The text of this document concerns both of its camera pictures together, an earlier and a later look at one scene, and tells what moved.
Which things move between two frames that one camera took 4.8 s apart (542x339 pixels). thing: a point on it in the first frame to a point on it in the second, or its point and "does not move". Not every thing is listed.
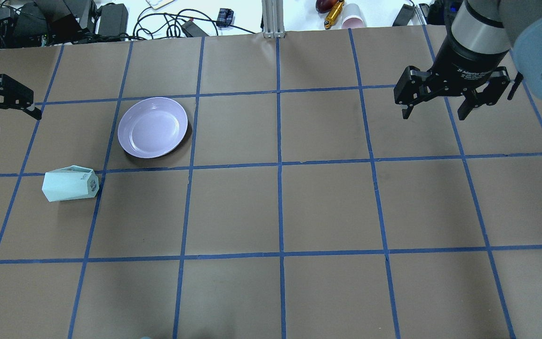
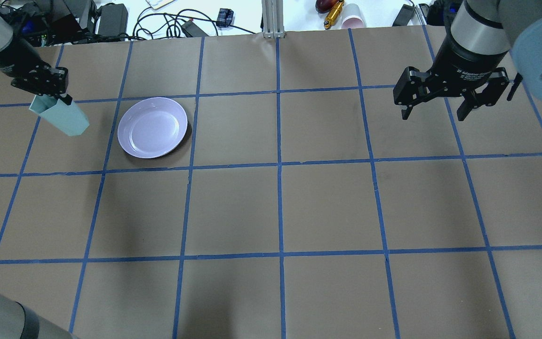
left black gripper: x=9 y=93 to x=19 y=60
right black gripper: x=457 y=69 does not move
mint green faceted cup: x=69 y=182 to x=66 y=117
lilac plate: x=152 y=127 does not move
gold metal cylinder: x=333 y=14 does not move
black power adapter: x=404 y=16 does not move
